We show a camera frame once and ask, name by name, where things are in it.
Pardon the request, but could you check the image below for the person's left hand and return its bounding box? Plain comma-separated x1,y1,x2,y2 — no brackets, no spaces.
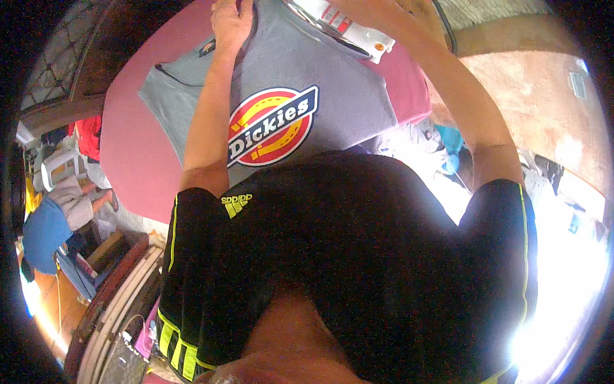
210,0,255,54

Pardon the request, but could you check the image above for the grey printed t-shirt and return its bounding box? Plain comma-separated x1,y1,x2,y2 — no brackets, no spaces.
138,0,400,188

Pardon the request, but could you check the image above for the white and red iron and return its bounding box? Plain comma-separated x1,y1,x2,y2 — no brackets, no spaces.
282,0,397,65

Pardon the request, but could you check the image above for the pink table cover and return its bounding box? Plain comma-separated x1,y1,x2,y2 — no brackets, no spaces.
100,0,433,225

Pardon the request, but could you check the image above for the window with metal grille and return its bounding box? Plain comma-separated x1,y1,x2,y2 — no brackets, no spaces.
21,0,99,112

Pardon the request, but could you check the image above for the red cloth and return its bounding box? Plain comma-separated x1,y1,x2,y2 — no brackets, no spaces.
74,115,103,162

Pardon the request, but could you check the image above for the heap of pale clothes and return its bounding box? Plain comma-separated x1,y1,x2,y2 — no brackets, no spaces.
373,119,467,179

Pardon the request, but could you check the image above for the blue cloth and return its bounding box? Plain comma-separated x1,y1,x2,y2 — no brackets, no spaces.
434,124,465,176

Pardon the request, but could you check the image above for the white plastic chair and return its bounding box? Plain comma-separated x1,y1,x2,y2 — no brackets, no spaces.
40,145,81,193

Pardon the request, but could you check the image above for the person's body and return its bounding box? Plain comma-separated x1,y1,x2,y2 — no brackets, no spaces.
155,145,539,384

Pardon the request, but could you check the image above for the pink plastic item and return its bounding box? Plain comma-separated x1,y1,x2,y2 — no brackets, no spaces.
134,297,160,359

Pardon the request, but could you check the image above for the black cable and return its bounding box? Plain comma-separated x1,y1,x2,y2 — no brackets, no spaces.
431,0,458,54

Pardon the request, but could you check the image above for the white wall vent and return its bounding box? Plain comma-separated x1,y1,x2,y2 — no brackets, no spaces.
568,70,589,100

